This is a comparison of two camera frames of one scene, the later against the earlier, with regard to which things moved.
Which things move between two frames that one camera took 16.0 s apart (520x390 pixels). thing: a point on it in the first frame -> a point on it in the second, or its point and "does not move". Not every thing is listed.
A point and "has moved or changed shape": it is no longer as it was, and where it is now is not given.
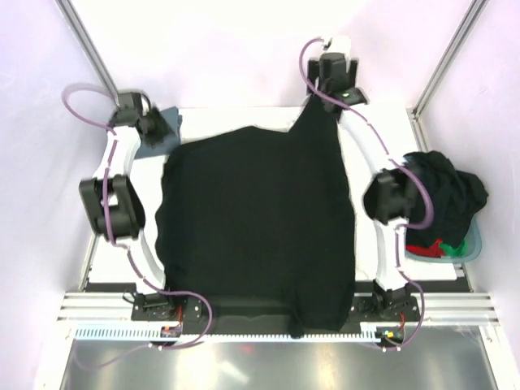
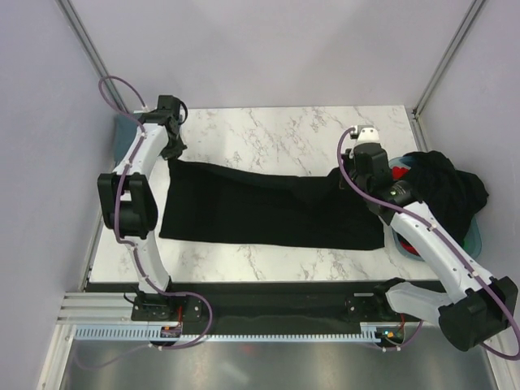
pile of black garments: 457,196 does not move
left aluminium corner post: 86,44 does not move
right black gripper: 352,72 -> 348,158
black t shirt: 260,221 has moved or changed shape
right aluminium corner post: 415,111 does not move
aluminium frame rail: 458,307 does not move
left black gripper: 164,130 -> 174,153
